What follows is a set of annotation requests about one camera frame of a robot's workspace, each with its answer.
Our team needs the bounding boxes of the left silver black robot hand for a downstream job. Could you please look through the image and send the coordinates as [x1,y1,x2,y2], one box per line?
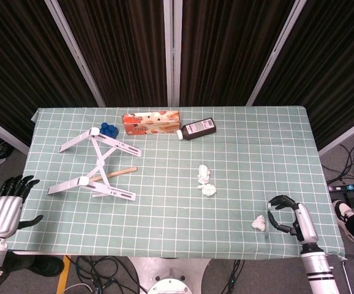
[0,175,44,239]

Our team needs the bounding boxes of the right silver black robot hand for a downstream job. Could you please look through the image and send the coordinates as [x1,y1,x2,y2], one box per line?
[268,194,319,245]

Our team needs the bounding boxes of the tissue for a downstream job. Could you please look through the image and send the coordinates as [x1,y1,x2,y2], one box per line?
[250,214,267,232]
[197,164,212,184]
[197,183,218,197]

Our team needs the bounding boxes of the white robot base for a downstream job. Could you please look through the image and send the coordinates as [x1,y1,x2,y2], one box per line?
[127,257,212,294]

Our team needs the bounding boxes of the white folding laptop stand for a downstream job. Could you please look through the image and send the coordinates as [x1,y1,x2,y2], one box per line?
[46,127,143,202]

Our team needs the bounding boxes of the white black sneaker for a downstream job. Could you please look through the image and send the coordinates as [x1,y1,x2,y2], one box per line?
[332,200,354,230]

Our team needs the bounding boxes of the black power strip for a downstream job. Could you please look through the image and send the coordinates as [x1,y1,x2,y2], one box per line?
[328,182,354,193]

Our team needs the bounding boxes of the black rounded floor object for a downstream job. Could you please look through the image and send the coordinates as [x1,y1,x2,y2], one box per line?
[26,256,65,278]

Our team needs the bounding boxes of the thin metal rod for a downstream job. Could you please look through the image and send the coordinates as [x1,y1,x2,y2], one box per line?
[342,260,354,294]

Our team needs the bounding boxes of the wooden round stick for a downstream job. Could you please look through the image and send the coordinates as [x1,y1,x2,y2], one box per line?
[89,167,138,183]

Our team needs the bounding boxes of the green white checked tablecloth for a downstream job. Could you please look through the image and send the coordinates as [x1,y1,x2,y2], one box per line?
[4,105,348,261]

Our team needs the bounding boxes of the blue plastic building block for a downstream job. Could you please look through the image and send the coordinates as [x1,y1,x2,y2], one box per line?
[99,122,119,139]

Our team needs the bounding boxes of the brown bottle white cap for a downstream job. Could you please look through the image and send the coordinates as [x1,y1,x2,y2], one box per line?
[176,118,217,141]

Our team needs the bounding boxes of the black ribbed partition panel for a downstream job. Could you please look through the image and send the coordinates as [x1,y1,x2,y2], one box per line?
[179,0,297,107]
[253,0,354,151]
[56,0,168,107]
[0,0,100,146]

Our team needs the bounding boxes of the orange egg roll snack box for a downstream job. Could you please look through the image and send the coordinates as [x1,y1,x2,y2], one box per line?
[121,110,183,135]

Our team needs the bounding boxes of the white aluminium partition post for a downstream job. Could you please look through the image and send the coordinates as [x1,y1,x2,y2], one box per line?
[0,110,30,156]
[44,0,107,107]
[317,111,354,157]
[173,0,183,107]
[164,0,174,107]
[246,0,307,107]

